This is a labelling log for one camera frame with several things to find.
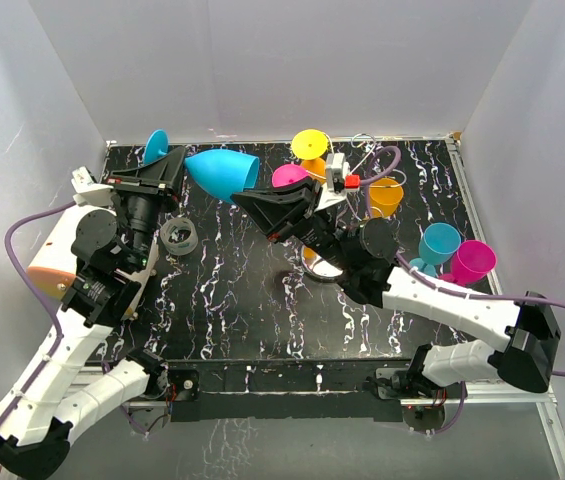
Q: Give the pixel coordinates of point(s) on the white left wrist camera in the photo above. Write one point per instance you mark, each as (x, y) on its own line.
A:
(87, 191)

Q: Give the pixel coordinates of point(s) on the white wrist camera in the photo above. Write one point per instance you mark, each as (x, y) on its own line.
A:
(338, 184)
(87, 191)

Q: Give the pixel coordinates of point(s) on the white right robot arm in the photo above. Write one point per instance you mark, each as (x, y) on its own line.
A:
(515, 339)

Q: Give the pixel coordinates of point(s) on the chrome wire wine glass rack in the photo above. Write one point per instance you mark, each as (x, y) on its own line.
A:
(372, 165)

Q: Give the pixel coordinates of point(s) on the orange wine glass on rack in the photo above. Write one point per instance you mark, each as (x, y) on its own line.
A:
(385, 195)

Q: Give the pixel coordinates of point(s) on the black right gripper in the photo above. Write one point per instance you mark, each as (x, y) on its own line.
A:
(275, 208)

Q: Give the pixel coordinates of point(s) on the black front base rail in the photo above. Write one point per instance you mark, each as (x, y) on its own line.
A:
(193, 391)

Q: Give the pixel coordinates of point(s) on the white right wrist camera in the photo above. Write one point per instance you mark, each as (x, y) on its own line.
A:
(338, 184)

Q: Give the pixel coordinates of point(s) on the magenta wine glass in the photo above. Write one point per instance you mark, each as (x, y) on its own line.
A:
(288, 174)
(471, 262)

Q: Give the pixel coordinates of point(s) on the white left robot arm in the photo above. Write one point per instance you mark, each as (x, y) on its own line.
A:
(39, 417)

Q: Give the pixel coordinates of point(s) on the blue wine glass back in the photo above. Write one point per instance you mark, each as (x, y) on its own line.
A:
(438, 244)

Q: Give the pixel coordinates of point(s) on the white orange appliance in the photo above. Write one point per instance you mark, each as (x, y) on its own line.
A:
(52, 260)

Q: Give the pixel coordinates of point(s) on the blue wine glass front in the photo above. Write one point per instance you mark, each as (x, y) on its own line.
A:
(218, 172)

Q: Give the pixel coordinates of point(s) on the blue wine glass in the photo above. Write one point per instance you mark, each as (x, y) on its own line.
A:
(218, 172)
(438, 244)

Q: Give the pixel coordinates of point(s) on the orange wine glass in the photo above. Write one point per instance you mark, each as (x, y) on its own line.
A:
(310, 146)
(385, 195)

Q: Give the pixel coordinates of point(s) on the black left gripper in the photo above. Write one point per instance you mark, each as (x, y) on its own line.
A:
(157, 179)

